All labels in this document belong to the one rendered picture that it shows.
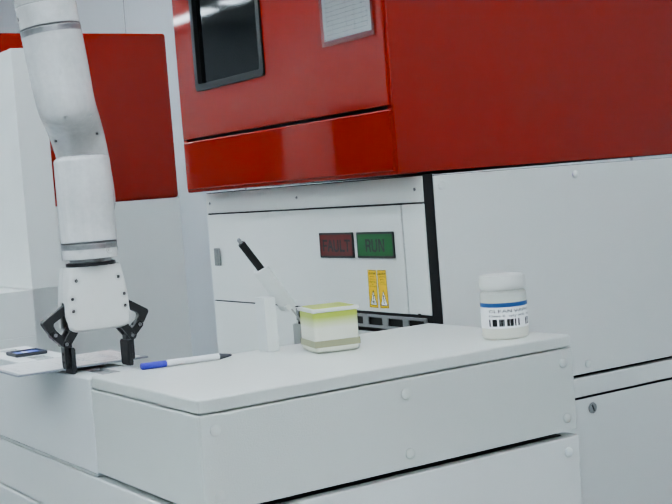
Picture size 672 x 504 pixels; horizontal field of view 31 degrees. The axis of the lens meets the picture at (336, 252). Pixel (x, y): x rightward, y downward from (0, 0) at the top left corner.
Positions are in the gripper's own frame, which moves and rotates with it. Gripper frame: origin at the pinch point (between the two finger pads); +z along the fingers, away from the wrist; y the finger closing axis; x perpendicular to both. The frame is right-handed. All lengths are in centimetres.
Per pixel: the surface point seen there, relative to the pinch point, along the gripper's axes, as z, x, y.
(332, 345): -0.4, 22.7, -27.8
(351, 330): -2.3, 23.4, -30.9
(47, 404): 6.9, -11.5, 4.8
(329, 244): -13, -22, -57
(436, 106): -36, 7, -62
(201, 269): 12, -377, -206
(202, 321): 39, -380, -206
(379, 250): -12, -6, -57
